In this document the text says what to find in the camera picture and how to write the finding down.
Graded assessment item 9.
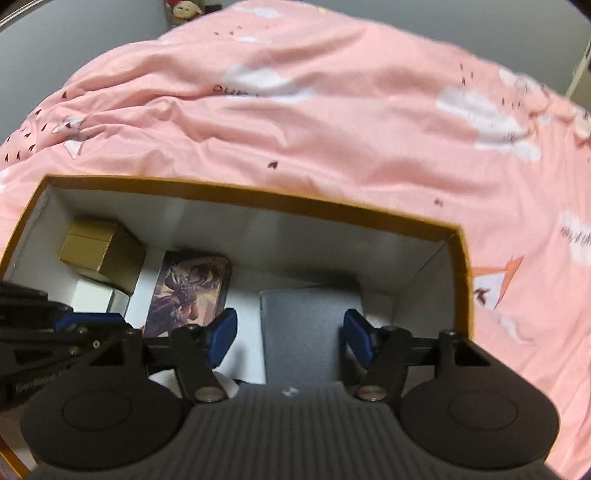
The red plush toy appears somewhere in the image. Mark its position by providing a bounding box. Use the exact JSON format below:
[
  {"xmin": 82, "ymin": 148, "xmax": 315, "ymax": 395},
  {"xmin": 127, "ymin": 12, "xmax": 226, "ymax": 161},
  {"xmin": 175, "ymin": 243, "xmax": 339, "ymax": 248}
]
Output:
[{"xmin": 164, "ymin": 0, "xmax": 206, "ymax": 22}]

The white small box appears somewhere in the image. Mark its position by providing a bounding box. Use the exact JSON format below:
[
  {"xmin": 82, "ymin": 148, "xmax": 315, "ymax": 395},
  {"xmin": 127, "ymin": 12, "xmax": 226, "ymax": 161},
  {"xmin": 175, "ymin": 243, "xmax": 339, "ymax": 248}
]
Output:
[{"xmin": 69, "ymin": 277, "xmax": 131, "ymax": 319}]

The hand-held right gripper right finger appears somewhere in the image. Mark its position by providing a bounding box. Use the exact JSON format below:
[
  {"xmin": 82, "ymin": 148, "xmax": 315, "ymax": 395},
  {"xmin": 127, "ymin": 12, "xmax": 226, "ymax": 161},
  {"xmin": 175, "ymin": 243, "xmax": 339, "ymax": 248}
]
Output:
[{"xmin": 341, "ymin": 308, "xmax": 493, "ymax": 401}]

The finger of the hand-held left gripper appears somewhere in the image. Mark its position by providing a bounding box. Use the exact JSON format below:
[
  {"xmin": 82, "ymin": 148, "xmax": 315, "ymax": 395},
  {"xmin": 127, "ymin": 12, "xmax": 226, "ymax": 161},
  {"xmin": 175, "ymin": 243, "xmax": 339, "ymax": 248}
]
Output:
[
  {"xmin": 0, "ymin": 282, "xmax": 74, "ymax": 334},
  {"xmin": 0, "ymin": 313, "xmax": 141, "ymax": 370}
]

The pink printed bedsheet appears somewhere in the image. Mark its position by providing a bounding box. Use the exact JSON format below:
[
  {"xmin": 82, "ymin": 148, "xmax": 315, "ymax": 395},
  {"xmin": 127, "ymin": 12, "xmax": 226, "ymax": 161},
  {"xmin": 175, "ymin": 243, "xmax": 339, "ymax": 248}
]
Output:
[{"xmin": 0, "ymin": 0, "xmax": 591, "ymax": 479}]

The orange cardboard box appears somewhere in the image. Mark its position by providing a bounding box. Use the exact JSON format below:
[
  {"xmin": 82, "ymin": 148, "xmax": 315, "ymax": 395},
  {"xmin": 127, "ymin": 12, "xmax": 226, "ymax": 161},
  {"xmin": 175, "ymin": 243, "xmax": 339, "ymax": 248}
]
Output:
[{"xmin": 0, "ymin": 174, "xmax": 475, "ymax": 480}]

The illustrated card box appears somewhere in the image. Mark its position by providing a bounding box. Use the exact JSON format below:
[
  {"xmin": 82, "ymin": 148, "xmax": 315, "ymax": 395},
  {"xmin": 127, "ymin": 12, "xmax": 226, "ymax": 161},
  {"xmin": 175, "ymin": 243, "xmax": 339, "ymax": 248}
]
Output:
[{"xmin": 143, "ymin": 250, "xmax": 232, "ymax": 340}]

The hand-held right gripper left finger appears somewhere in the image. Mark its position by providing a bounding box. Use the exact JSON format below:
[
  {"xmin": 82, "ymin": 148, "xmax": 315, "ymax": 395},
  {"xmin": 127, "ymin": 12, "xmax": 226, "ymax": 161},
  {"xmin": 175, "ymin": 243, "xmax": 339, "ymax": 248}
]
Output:
[{"xmin": 90, "ymin": 308, "xmax": 239, "ymax": 402}]

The gold small box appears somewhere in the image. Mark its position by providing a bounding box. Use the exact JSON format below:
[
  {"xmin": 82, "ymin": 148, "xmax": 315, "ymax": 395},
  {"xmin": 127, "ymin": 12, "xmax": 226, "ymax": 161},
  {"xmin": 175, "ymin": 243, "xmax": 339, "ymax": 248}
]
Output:
[{"xmin": 59, "ymin": 219, "xmax": 147, "ymax": 296}]

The white round plush toy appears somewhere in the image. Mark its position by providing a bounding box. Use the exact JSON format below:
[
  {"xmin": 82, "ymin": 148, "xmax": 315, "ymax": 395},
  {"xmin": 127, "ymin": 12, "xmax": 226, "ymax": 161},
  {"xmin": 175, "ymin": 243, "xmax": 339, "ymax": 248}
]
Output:
[{"xmin": 148, "ymin": 364, "xmax": 241, "ymax": 400}]

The dark box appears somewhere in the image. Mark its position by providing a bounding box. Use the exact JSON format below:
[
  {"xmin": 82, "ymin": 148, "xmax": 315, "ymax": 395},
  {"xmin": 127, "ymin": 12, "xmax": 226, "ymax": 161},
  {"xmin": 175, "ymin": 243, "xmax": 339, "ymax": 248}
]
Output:
[{"xmin": 259, "ymin": 286, "xmax": 366, "ymax": 387}]

